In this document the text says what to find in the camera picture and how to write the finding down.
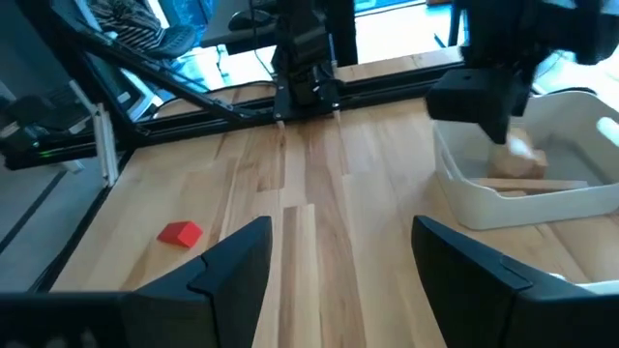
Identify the silver bracket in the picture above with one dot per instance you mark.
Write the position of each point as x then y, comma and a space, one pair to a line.
105, 145

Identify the person's torso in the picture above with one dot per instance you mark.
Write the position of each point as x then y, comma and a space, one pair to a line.
126, 19

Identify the grey plastic bin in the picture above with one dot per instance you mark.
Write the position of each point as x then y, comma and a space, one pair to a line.
532, 208

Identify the black computer mouse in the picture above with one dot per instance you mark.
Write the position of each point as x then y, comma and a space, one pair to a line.
249, 19

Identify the black electronic device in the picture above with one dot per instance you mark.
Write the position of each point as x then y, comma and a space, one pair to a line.
29, 116

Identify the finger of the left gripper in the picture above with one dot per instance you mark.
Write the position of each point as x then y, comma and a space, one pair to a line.
497, 131

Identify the wooden arch block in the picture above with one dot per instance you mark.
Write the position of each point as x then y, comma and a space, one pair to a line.
517, 157

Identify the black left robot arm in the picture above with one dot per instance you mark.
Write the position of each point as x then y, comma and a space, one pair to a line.
304, 58

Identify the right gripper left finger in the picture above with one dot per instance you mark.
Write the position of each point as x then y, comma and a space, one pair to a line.
227, 299

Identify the red wedge block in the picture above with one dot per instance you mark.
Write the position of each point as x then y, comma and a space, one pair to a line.
180, 234

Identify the person's leg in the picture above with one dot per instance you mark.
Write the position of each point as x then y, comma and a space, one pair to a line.
193, 12

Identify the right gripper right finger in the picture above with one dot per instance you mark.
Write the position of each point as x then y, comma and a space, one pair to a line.
464, 290

